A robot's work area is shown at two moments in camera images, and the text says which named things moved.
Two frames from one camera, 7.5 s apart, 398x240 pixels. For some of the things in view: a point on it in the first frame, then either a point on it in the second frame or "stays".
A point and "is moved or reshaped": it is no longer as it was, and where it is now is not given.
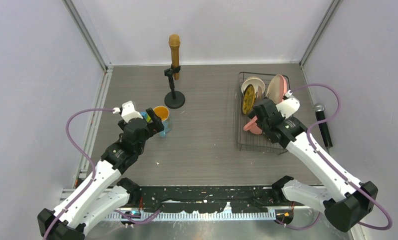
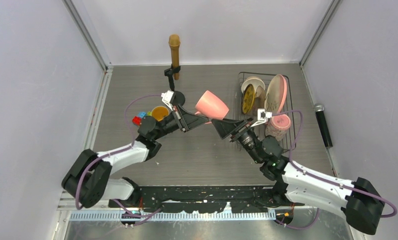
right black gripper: [251, 114] to [225, 126]
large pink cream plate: [277, 89] stays
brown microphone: [174, 42] stays
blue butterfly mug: [164, 113] stays
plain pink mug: [251, 126] is moved or reshaped
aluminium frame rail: [99, 101] stays
